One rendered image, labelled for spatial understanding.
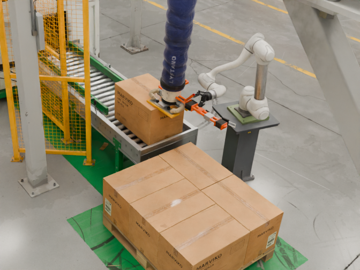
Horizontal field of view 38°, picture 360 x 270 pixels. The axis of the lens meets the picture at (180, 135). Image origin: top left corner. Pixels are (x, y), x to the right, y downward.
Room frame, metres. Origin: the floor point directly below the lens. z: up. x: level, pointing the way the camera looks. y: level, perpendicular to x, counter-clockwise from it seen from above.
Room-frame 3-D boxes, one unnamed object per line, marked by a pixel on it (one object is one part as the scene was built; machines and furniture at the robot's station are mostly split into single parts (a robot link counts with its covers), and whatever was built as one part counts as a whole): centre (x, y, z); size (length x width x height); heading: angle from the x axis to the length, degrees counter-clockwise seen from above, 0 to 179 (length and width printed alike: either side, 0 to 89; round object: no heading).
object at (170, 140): (4.05, 0.09, 0.58); 0.70 x 0.03 x 0.06; 132
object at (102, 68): (5.35, 0.92, 0.60); 1.60 x 0.10 x 0.09; 42
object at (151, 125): (4.32, 0.33, 0.75); 0.60 x 0.40 x 0.40; 42
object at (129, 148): (4.69, 1.12, 0.50); 2.31 x 0.05 x 0.19; 42
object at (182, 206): (3.34, -0.15, 0.34); 1.20 x 1.00 x 0.40; 42
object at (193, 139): (4.05, 0.09, 0.47); 0.70 x 0.03 x 0.15; 132
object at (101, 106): (4.99, 1.32, 0.60); 1.60 x 0.10 x 0.09; 42
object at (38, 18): (3.98, 1.27, 1.62); 0.20 x 0.05 x 0.30; 42
